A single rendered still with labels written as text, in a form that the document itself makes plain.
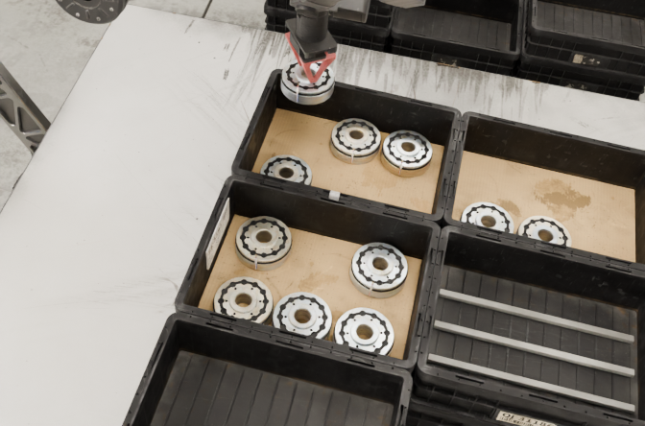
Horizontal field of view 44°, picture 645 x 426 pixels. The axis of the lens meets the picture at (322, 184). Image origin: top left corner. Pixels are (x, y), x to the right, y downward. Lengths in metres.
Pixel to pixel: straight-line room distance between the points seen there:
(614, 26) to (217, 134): 1.42
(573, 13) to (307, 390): 1.74
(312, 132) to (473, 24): 1.19
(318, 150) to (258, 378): 0.52
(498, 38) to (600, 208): 1.15
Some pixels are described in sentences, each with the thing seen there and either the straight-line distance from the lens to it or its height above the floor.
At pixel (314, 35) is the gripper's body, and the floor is 1.12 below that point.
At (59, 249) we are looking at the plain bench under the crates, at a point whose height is 0.70.
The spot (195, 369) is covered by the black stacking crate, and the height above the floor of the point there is 0.83.
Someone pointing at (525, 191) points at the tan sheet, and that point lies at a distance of 1.69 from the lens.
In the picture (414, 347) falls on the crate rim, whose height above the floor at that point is 0.93.
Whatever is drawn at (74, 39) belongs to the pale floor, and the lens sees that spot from 3.23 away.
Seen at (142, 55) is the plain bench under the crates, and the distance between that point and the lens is 2.07.
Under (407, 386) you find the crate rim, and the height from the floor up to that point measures 0.93.
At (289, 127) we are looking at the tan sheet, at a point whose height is 0.83.
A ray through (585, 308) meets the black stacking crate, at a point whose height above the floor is 0.83.
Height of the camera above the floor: 2.07
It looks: 50 degrees down
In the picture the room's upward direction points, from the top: 7 degrees clockwise
